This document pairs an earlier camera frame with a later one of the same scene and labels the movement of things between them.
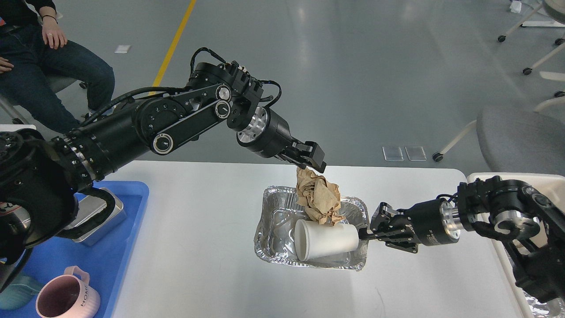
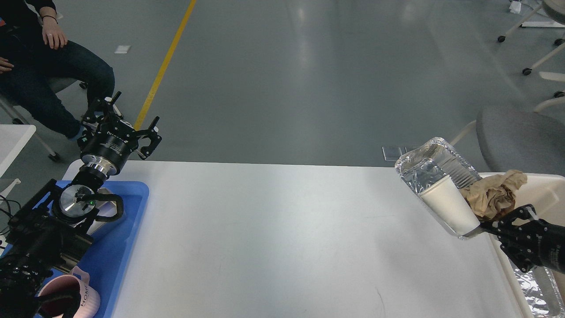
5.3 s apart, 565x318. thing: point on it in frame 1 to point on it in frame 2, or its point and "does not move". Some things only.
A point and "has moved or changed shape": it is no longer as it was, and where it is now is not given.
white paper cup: x=312 y=240 has moved or changed shape
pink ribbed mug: x=68 y=295 does not move
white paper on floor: x=122 y=49 does not move
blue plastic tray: x=107 y=260 does not move
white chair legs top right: x=550 y=75 does not move
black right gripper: x=433 y=222 to x=537 y=244
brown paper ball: x=321 y=198 has moved or changed shape
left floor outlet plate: x=393 y=153 does not move
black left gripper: x=267 y=134 to x=105 y=149
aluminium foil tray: x=275 y=241 to x=435 y=160
